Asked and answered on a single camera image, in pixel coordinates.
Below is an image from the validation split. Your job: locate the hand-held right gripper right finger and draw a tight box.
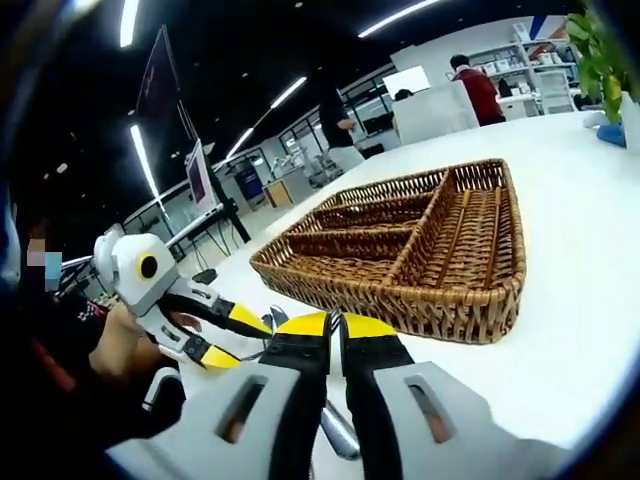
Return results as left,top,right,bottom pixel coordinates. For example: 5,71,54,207
339,312,567,480

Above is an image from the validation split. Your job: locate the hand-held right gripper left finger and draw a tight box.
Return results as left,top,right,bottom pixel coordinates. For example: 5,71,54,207
106,310,334,480

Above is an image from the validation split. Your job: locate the brown wicker utensil storage basket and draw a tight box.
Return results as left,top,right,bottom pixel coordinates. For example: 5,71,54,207
248,158,527,345

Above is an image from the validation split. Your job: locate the white storage shelf with bins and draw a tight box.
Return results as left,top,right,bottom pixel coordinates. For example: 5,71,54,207
469,24,581,101

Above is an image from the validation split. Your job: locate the person's left hand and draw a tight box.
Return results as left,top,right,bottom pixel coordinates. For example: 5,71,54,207
89,301,203,379

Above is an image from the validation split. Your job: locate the white chair armrest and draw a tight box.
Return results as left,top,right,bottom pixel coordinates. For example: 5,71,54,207
142,367,184,412

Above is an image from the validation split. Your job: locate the black laptop stand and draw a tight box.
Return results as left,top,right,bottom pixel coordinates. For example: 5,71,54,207
164,24,252,244

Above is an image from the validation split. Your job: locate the white ceiling light strip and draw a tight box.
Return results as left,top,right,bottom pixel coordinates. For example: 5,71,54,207
129,124,161,201
119,0,141,49
225,127,255,161
357,0,441,39
269,75,309,110

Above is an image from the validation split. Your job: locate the blue standing banner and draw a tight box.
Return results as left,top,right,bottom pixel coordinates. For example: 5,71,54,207
234,167,265,202

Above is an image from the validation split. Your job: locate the wooden cabinet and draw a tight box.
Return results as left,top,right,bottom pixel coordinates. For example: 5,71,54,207
262,177,297,209

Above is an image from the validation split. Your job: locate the person's black clothing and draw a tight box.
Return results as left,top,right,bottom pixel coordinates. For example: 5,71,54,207
9,284,186,446

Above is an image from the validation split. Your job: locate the white partition panel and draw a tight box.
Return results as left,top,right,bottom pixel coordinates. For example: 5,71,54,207
391,79,481,146

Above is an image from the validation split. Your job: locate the bright white monitor screen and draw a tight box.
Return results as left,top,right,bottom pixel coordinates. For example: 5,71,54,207
382,65,432,97

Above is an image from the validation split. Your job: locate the blue cloth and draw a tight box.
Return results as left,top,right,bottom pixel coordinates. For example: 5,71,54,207
597,123,629,149

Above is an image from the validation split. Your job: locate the white office chair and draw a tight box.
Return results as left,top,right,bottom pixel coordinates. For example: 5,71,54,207
534,68,577,116

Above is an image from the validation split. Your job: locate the green plant in white pot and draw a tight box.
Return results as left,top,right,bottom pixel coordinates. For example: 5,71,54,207
564,9,640,147

